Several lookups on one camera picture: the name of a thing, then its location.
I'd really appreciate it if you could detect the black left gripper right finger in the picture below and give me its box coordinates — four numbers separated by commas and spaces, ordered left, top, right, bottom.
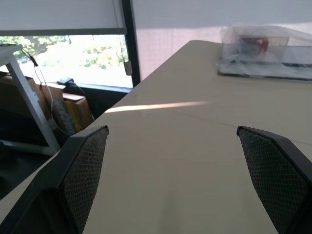
236, 126, 312, 234

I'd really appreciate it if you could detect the small brown cardboard box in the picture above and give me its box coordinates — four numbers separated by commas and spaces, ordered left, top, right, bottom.
52, 92, 95, 135

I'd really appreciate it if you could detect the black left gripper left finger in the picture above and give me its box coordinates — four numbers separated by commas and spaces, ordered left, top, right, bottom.
0, 125, 109, 234

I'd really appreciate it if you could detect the white metal frame table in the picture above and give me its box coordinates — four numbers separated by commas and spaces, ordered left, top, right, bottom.
0, 44, 61, 156

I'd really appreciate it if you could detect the small black device on sill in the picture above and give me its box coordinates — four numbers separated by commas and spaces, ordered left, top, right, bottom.
56, 77, 77, 86

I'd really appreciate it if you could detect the blind pull cord weight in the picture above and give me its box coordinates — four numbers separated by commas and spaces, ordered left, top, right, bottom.
123, 60, 133, 76

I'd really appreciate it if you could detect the black window frame post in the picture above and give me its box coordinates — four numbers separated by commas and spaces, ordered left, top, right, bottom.
121, 0, 142, 89

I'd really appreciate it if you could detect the white roller blind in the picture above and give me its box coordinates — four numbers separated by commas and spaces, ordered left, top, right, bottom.
0, 0, 128, 37

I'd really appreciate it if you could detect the plastic-wrapped device with red part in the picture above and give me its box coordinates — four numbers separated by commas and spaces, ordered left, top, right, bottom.
216, 22, 312, 81

